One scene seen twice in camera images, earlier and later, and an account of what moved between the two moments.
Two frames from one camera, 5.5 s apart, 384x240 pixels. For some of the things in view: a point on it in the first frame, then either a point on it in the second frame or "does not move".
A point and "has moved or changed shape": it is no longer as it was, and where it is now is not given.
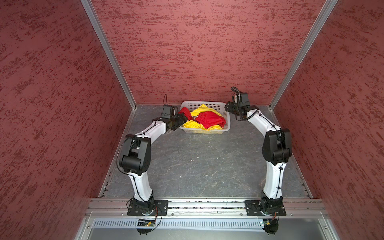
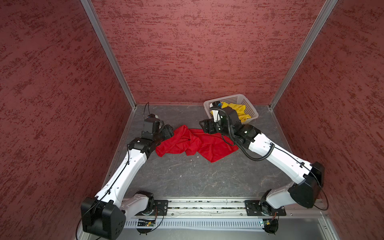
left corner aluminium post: (92, 13) does not move
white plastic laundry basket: (221, 107) has moved or changed shape
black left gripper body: (178, 121) to (164, 134)
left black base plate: (161, 208) does not move
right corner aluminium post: (320, 19) does not move
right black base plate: (253, 208) does not move
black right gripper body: (233, 108) to (215, 127)
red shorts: (207, 119) to (213, 146)
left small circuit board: (144, 222) does not move
